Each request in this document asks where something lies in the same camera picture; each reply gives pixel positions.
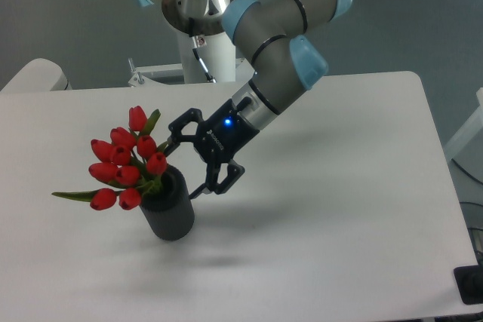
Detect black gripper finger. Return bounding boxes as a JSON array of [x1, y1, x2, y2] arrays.
[[162, 107, 207, 157], [187, 148, 246, 201]]

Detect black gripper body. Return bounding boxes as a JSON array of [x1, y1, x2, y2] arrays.
[[193, 98, 260, 164]]

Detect red tulip bouquet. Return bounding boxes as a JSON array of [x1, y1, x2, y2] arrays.
[[52, 106, 168, 211]]

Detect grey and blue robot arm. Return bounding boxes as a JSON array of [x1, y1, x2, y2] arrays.
[[136, 0, 352, 196]]

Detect dark grey ribbed vase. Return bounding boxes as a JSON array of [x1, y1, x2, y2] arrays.
[[140, 165, 195, 241]]

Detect white rounded furniture piece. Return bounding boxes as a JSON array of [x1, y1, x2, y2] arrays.
[[1, 58, 72, 94]]

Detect white furniture at right edge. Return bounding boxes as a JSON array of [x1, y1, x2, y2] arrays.
[[443, 88, 482, 164]]

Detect black device at table edge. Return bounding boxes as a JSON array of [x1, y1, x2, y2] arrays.
[[454, 265, 482, 305]]

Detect black cable on pedestal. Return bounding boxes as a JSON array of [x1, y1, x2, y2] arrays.
[[187, 16, 218, 84]]

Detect white metal base frame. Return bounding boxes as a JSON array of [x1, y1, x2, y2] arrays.
[[127, 57, 256, 88]]

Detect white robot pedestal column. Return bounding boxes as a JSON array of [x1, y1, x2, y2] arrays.
[[176, 31, 236, 84]]

